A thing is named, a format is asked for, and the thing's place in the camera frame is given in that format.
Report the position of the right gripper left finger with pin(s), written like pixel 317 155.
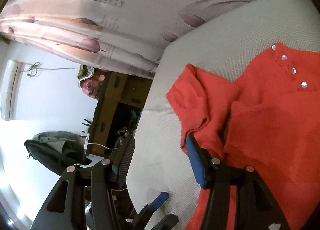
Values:
pixel 64 208

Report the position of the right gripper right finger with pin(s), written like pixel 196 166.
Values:
pixel 236 194

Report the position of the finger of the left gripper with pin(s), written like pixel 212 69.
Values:
pixel 146 213
pixel 167 223

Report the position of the red knit sweater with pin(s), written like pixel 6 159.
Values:
pixel 268 118

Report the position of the wooden drawer cabinet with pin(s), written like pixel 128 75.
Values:
pixel 121 100

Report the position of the beige woven table cloth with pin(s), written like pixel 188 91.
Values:
pixel 223 46

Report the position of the leaf patterned curtain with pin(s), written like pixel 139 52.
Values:
pixel 126 36

